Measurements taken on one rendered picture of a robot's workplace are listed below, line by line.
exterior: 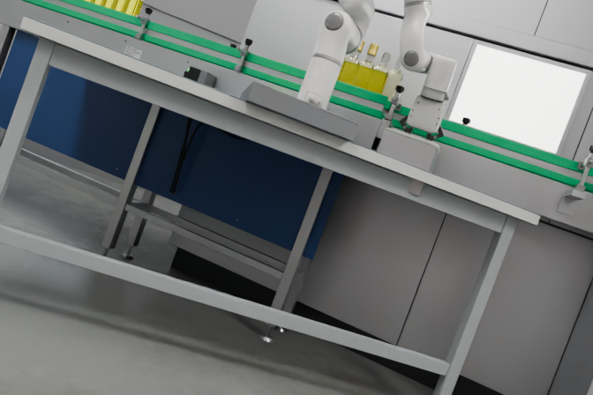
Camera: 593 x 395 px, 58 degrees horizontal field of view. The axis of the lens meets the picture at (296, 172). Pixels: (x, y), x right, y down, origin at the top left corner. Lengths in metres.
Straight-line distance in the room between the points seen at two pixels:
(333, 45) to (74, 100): 1.23
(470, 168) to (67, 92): 1.65
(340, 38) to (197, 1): 2.86
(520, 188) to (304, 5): 1.16
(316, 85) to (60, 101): 1.26
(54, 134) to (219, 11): 2.24
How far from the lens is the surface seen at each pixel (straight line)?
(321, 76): 1.60
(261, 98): 1.46
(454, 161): 1.96
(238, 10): 4.41
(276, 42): 2.39
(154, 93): 1.54
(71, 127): 2.43
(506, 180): 1.96
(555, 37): 2.29
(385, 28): 2.27
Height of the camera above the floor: 0.65
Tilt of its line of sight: 1 degrees down
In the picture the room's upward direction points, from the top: 20 degrees clockwise
